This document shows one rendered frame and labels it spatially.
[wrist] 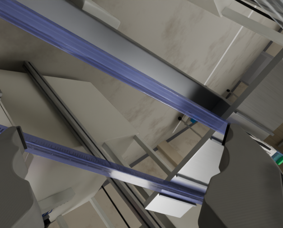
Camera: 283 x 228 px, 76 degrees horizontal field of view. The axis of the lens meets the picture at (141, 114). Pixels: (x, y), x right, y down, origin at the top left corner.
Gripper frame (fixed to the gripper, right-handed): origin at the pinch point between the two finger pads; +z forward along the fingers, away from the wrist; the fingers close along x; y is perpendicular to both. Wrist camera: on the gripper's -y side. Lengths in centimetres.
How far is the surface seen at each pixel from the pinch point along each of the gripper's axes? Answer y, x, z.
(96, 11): -6.5, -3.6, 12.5
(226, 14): -6, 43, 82
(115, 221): 298, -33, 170
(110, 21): -5.4, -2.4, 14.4
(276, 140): 379, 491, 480
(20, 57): 15, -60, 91
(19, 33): 3, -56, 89
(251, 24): -2, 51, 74
